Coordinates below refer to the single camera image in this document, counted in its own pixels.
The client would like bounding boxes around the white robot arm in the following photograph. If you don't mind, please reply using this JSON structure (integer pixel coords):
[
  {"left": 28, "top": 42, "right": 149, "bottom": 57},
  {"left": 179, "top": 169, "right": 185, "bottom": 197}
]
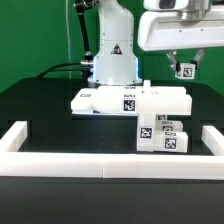
[{"left": 74, "top": 0, "right": 224, "bottom": 85}]

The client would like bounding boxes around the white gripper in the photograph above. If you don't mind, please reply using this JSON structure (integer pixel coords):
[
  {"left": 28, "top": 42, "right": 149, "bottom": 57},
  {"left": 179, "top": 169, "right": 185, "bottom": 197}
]
[{"left": 138, "top": 9, "right": 224, "bottom": 71}]

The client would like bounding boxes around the black cable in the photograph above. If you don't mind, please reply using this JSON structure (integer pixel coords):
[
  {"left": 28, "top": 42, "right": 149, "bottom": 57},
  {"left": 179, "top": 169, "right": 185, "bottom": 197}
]
[{"left": 35, "top": 61, "right": 96, "bottom": 80}]

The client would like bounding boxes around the white marker base sheet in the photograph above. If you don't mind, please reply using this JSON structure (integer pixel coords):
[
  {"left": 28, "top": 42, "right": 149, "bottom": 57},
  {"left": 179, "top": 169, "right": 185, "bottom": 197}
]
[{"left": 72, "top": 111, "right": 137, "bottom": 116}]

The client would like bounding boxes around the white U-shaped boundary frame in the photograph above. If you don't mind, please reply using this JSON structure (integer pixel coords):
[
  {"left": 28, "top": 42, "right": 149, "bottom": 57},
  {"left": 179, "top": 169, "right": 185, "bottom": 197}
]
[{"left": 0, "top": 121, "right": 224, "bottom": 180}]

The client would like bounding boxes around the white chair back frame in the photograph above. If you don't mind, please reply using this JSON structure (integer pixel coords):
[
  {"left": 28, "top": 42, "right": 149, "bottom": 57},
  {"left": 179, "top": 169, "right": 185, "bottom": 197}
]
[{"left": 71, "top": 86, "right": 192, "bottom": 116}]

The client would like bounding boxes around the white chair seat part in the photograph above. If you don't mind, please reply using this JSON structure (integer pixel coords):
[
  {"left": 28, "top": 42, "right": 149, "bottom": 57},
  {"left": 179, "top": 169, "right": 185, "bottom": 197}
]
[{"left": 137, "top": 80, "right": 156, "bottom": 152}]

